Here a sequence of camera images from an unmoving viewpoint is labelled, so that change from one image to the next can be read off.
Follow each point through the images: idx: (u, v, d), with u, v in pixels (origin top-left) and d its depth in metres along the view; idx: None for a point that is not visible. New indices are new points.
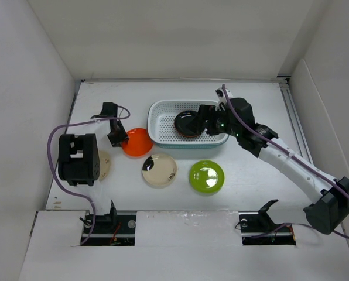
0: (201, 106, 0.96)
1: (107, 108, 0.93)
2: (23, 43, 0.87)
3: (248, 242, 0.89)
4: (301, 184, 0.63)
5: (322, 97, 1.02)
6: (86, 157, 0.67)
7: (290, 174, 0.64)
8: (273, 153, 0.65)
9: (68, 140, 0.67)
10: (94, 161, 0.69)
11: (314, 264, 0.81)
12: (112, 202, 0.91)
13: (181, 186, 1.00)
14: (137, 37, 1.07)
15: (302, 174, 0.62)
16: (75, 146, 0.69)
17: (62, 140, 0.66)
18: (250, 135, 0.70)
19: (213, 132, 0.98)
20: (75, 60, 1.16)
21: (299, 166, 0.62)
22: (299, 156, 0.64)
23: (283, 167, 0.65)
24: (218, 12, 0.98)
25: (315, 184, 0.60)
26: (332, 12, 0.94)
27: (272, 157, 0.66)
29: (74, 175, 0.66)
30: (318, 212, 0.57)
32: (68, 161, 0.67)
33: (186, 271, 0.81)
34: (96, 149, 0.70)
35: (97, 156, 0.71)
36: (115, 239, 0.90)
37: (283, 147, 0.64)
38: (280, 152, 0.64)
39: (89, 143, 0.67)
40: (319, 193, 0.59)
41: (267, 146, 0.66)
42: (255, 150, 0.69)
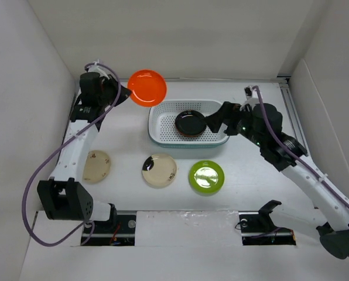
0: (226, 102, 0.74)
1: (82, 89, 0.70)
2: (22, 42, 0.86)
3: (249, 242, 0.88)
4: (325, 210, 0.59)
5: (322, 97, 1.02)
6: (74, 205, 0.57)
7: (314, 198, 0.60)
8: (301, 174, 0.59)
9: (48, 191, 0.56)
10: (83, 205, 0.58)
11: (314, 264, 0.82)
12: (113, 204, 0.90)
13: (181, 186, 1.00)
14: (137, 37, 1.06)
15: (329, 201, 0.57)
16: (59, 185, 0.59)
17: (41, 189, 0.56)
18: (276, 147, 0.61)
19: (231, 134, 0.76)
20: (75, 60, 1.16)
21: (328, 192, 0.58)
22: (328, 180, 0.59)
23: (308, 190, 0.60)
24: (219, 13, 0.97)
25: (342, 215, 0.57)
26: (332, 13, 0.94)
27: (298, 178, 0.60)
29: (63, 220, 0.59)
30: (337, 242, 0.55)
32: (55, 209, 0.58)
33: (187, 271, 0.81)
34: (84, 193, 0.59)
35: (85, 195, 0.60)
36: (115, 239, 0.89)
37: (313, 170, 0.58)
38: (309, 174, 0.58)
39: (74, 194, 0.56)
40: (345, 225, 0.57)
41: (296, 165, 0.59)
42: (280, 165, 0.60)
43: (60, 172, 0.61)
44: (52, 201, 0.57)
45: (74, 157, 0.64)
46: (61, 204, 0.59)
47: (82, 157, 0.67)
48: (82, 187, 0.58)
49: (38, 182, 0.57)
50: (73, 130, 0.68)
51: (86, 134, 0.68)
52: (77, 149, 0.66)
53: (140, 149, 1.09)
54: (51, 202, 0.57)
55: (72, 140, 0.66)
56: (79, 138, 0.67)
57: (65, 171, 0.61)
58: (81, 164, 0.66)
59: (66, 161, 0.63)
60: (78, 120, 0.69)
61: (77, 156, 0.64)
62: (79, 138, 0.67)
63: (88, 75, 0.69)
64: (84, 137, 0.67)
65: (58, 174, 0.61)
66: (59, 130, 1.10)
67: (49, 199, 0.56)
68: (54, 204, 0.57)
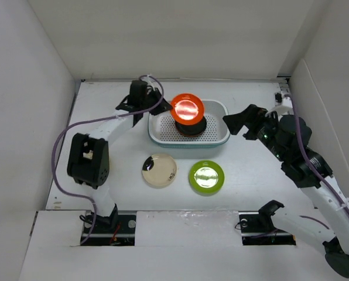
0: (250, 105, 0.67)
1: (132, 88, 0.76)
2: (23, 43, 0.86)
3: (248, 242, 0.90)
4: (342, 236, 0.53)
5: (322, 97, 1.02)
6: (95, 162, 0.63)
7: (332, 221, 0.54)
8: (323, 195, 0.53)
9: (80, 142, 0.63)
10: (102, 167, 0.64)
11: (314, 264, 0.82)
12: (115, 205, 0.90)
13: (181, 186, 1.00)
14: (137, 37, 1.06)
15: None
16: (88, 146, 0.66)
17: (74, 139, 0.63)
18: (301, 164, 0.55)
19: (249, 138, 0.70)
20: (75, 60, 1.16)
21: None
22: None
23: (327, 212, 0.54)
24: (219, 13, 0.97)
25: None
26: (332, 13, 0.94)
27: (319, 199, 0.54)
29: (79, 175, 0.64)
30: (346, 263, 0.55)
32: (78, 161, 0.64)
33: (187, 271, 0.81)
34: (106, 158, 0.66)
35: (106, 161, 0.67)
36: (115, 239, 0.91)
37: (338, 194, 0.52)
38: (331, 198, 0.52)
39: (99, 153, 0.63)
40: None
41: (320, 185, 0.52)
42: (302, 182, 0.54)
43: (95, 133, 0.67)
44: (78, 153, 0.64)
45: (109, 128, 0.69)
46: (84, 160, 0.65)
47: (116, 133, 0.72)
48: (108, 151, 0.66)
49: (76, 133, 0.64)
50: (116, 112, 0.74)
51: (125, 119, 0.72)
52: (114, 124, 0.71)
53: (140, 149, 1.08)
54: (77, 153, 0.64)
55: (112, 118, 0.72)
56: (119, 119, 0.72)
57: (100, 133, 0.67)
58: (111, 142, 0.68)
59: (102, 129, 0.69)
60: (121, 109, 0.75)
61: (112, 128, 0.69)
62: (118, 118, 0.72)
63: (139, 81, 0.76)
64: (123, 119, 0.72)
65: (93, 133, 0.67)
66: (59, 130, 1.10)
67: (77, 148, 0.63)
68: (78, 156, 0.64)
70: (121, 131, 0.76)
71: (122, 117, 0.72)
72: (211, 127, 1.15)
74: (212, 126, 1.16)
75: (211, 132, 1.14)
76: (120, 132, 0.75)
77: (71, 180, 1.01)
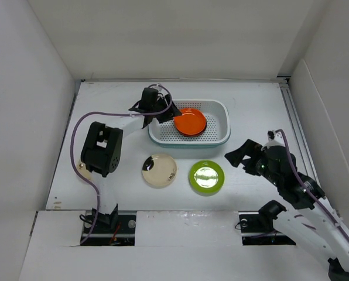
0: (247, 139, 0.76)
1: (144, 94, 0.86)
2: (22, 43, 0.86)
3: (248, 242, 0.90)
4: (338, 253, 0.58)
5: (322, 98, 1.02)
6: (108, 148, 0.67)
7: (328, 239, 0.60)
8: (318, 216, 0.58)
9: (97, 129, 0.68)
10: (114, 154, 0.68)
11: (314, 265, 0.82)
12: (116, 205, 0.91)
13: (181, 186, 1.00)
14: (137, 37, 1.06)
15: (344, 246, 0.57)
16: (103, 135, 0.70)
17: (92, 126, 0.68)
18: (296, 187, 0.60)
19: (249, 171, 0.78)
20: (75, 60, 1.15)
21: (343, 238, 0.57)
22: (344, 225, 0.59)
23: (324, 232, 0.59)
24: (219, 13, 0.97)
25: None
26: (332, 13, 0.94)
27: (315, 219, 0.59)
29: (92, 161, 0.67)
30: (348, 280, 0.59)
32: (92, 147, 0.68)
33: (187, 270, 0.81)
34: (120, 147, 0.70)
35: (119, 151, 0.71)
36: (115, 239, 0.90)
37: (331, 213, 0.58)
38: (325, 218, 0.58)
39: (114, 139, 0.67)
40: None
41: (314, 208, 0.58)
42: (298, 204, 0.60)
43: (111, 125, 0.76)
44: (94, 138, 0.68)
45: None
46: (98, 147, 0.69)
47: (126, 129, 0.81)
48: (121, 141, 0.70)
49: (93, 122, 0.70)
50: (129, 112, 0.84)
51: (137, 117, 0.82)
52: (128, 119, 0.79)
53: (140, 149, 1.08)
54: (93, 139, 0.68)
55: (126, 116, 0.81)
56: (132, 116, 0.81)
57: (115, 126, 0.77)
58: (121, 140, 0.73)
59: None
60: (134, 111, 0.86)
61: None
62: (132, 116, 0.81)
63: (151, 87, 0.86)
64: (136, 117, 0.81)
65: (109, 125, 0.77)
66: (59, 130, 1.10)
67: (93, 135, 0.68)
68: (93, 143, 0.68)
70: (131, 128, 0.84)
71: (134, 116, 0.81)
72: (211, 127, 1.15)
74: (212, 126, 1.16)
75: (211, 132, 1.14)
76: (130, 129, 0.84)
77: (71, 180, 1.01)
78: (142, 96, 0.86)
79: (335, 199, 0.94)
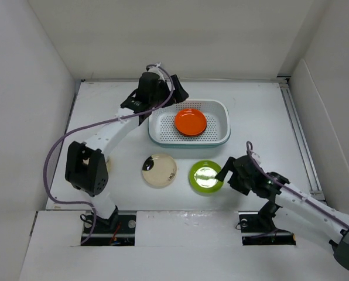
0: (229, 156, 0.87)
1: (142, 84, 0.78)
2: (22, 42, 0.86)
3: (248, 242, 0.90)
4: (319, 225, 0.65)
5: (322, 98, 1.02)
6: (89, 172, 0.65)
7: (306, 215, 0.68)
8: (287, 198, 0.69)
9: (77, 151, 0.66)
10: (98, 177, 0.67)
11: (314, 264, 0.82)
12: (116, 206, 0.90)
13: (181, 186, 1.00)
14: (137, 37, 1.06)
15: (317, 215, 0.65)
16: (86, 154, 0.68)
17: (72, 148, 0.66)
18: (265, 183, 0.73)
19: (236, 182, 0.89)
20: (75, 60, 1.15)
21: (314, 209, 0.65)
22: (312, 198, 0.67)
23: (299, 210, 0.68)
24: (219, 12, 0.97)
25: (332, 225, 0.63)
26: (332, 13, 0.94)
27: (287, 202, 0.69)
29: (75, 182, 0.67)
30: (344, 253, 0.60)
32: (74, 169, 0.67)
33: (186, 270, 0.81)
34: (103, 168, 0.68)
35: (103, 171, 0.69)
36: (115, 239, 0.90)
37: (296, 192, 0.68)
38: (294, 197, 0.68)
39: (94, 164, 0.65)
40: (338, 233, 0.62)
41: (281, 192, 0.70)
42: (271, 196, 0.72)
43: (93, 142, 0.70)
44: (75, 161, 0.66)
45: (108, 134, 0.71)
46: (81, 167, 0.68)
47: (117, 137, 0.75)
48: (103, 161, 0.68)
49: (74, 142, 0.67)
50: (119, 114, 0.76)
51: (128, 120, 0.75)
52: (115, 129, 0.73)
53: (140, 149, 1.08)
54: (74, 161, 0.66)
55: (114, 122, 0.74)
56: (120, 121, 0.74)
57: (97, 142, 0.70)
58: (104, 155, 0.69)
59: (100, 134, 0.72)
60: (126, 108, 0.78)
61: (110, 134, 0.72)
62: (120, 122, 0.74)
63: (149, 74, 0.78)
64: (126, 122, 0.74)
65: (90, 141, 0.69)
66: (58, 130, 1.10)
67: (73, 158, 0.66)
68: (75, 165, 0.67)
70: (125, 132, 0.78)
71: (125, 120, 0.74)
72: (211, 127, 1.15)
74: (213, 126, 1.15)
75: (211, 132, 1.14)
76: (123, 134, 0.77)
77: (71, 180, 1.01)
78: (139, 85, 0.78)
79: (336, 199, 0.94)
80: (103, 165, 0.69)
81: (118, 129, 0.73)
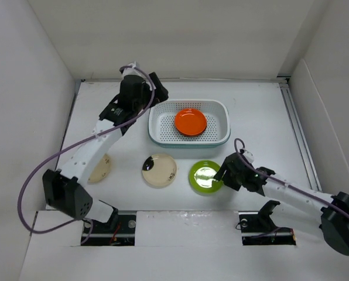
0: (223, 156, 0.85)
1: (125, 89, 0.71)
2: (22, 42, 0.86)
3: (248, 242, 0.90)
4: (304, 207, 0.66)
5: (322, 98, 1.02)
6: (70, 202, 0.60)
7: (293, 202, 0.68)
8: (273, 187, 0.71)
9: (50, 183, 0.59)
10: (80, 204, 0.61)
11: (314, 264, 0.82)
12: (116, 207, 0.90)
13: (181, 186, 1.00)
14: (137, 37, 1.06)
15: (300, 198, 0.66)
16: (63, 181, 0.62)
17: (46, 179, 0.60)
18: (253, 177, 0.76)
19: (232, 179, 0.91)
20: (75, 60, 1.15)
21: (297, 192, 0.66)
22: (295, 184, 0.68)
23: (285, 197, 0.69)
24: (219, 12, 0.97)
25: (314, 205, 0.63)
26: (332, 13, 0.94)
27: (274, 191, 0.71)
29: (60, 209, 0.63)
30: (329, 232, 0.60)
32: (54, 199, 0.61)
33: (186, 270, 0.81)
34: (84, 194, 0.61)
35: (86, 195, 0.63)
36: (115, 239, 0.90)
37: (279, 179, 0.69)
38: (277, 184, 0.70)
39: (71, 194, 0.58)
40: (320, 211, 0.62)
41: (267, 182, 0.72)
42: (260, 190, 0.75)
43: (69, 168, 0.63)
44: (52, 192, 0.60)
45: (85, 157, 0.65)
46: (60, 196, 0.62)
47: (97, 156, 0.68)
48: (83, 188, 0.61)
49: (47, 172, 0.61)
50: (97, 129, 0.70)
51: (108, 136, 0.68)
52: (93, 148, 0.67)
53: (140, 149, 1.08)
54: (51, 192, 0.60)
55: (92, 139, 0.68)
56: (99, 138, 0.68)
57: (73, 168, 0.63)
58: (95, 161, 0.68)
59: (77, 158, 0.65)
60: (106, 119, 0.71)
61: (88, 156, 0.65)
62: (99, 139, 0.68)
63: (130, 79, 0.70)
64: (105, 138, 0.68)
65: (66, 168, 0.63)
66: (58, 130, 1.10)
67: (50, 189, 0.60)
68: (53, 195, 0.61)
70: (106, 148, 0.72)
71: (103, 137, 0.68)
72: (211, 127, 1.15)
74: (212, 126, 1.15)
75: (211, 132, 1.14)
76: (105, 150, 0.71)
77: None
78: (121, 90, 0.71)
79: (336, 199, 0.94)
80: (85, 191, 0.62)
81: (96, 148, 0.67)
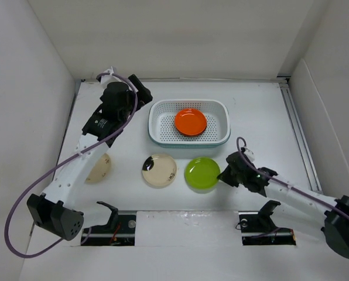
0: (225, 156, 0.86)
1: (106, 101, 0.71)
2: (22, 42, 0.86)
3: (248, 242, 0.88)
4: (306, 210, 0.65)
5: (322, 98, 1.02)
6: (57, 226, 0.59)
7: (296, 204, 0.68)
8: (276, 188, 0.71)
9: (35, 206, 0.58)
10: (68, 228, 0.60)
11: (314, 264, 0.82)
12: (116, 208, 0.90)
13: (181, 186, 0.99)
14: (137, 37, 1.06)
15: (304, 201, 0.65)
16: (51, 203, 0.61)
17: (31, 204, 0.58)
18: (255, 178, 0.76)
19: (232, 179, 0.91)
20: (75, 60, 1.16)
21: (300, 195, 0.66)
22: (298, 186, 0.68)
23: (288, 199, 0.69)
24: (219, 12, 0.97)
25: (317, 208, 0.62)
26: (332, 13, 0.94)
27: (276, 193, 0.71)
29: (49, 229, 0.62)
30: (333, 236, 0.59)
32: (41, 221, 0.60)
33: (186, 270, 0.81)
34: (71, 215, 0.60)
35: (74, 216, 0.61)
36: (115, 239, 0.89)
37: (283, 181, 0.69)
38: (280, 187, 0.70)
39: (57, 218, 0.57)
40: (323, 214, 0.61)
41: (270, 183, 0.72)
42: (262, 191, 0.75)
43: (53, 191, 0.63)
44: (38, 215, 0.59)
45: (69, 179, 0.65)
46: (47, 218, 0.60)
47: (82, 175, 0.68)
48: (71, 211, 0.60)
49: (30, 196, 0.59)
50: (81, 146, 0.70)
51: (91, 152, 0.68)
52: (77, 168, 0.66)
53: (140, 149, 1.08)
54: (37, 215, 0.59)
55: (75, 157, 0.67)
56: (82, 156, 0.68)
57: (57, 191, 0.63)
58: (81, 181, 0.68)
59: (61, 180, 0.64)
60: (89, 134, 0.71)
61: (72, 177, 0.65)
62: (82, 157, 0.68)
63: (112, 89, 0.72)
64: (88, 156, 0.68)
65: (50, 191, 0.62)
66: (59, 130, 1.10)
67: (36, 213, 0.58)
68: (40, 219, 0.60)
70: (91, 165, 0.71)
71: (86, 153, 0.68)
72: (211, 127, 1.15)
74: (212, 126, 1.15)
75: (211, 132, 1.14)
76: (89, 167, 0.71)
77: None
78: (103, 101, 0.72)
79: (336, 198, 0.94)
80: (72, 211, 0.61)
81: (81, 167, 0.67)
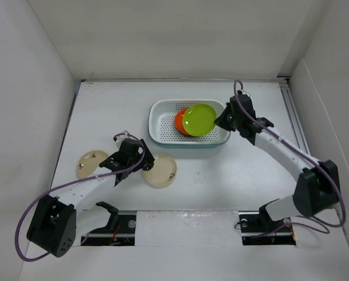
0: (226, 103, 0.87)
1: (123, 149, 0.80)
2: (23, 43, 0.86)
3: (248, 242, 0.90)
4: (287, 164, 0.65)
5: (322, 97, 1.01)
6: (56, 233, 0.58)
7: (280, 157, 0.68)
8: (266, 138, 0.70)
9: (45, 206, 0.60)
10: (64, 239, 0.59)
11: (314, 264, 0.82)
12: (116, 208, 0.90)
13: (181, 186, 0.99)
14: (137, 37, 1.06)
15: (288, 155, 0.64)
16: (57, 209, 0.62)
17: (42, 202, 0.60)
18: (249, 124, 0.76)
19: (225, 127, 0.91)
20: (75, 60, 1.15)
21: (287, 148, 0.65)
22: (289, 141, 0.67)
23: (274, 151, 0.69)
24: (219, 12, 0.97)
25: (297, 163, 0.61)
26: (332, 13, 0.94)
27: (265, 143, 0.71)
29: (39, 243, 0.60)
30: (300, 189, 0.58)
32: (39, 227, 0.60)
33: (187, 269, 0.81)
34: (72, 225, 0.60)
35: (71, 231, 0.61)
36: (115, 239, 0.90)
37: (275, 133, 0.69)
38: (271, 137, 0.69)
39: (63, 220, 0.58)
40: (300, 170, 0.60)
41: (262, 132, 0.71)
42: (252, 138, 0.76)
43: (67, 196, 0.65)
44: (41, 218, 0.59)
45: (83, 191, 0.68)
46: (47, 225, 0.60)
47: (91, 196, 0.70)
48: (73, 221, 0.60)
49: (44, 196, 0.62)
50: (96, 172, 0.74)
51: (106, 179, 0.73)
52: (92, 187, 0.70)
53: None
54: (40, 219, 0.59)
55: (92, 178, 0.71)
56: (98, 179, 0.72)
57: (71, 198, 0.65)
58: (89, 199, 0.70)
59: (75, 191, 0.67)
60: (105, 167, 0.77)
61: (86, 191, 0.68)
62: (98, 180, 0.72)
63: (131, 140, 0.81)
64: (103, 180, 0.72)
65: (63, 196, 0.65)
66: (58, 130, 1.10)
67: (40, 216, 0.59)
68: (41, 223, 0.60)
70: (100, 191, 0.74)
71: (102, 177, 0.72)
72: None
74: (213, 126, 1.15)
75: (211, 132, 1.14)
76: (98, 192, 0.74)
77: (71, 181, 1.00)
78: (120, 148, 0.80)
79: None
80: (74, 223, 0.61)
81: (95, 186, 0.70)
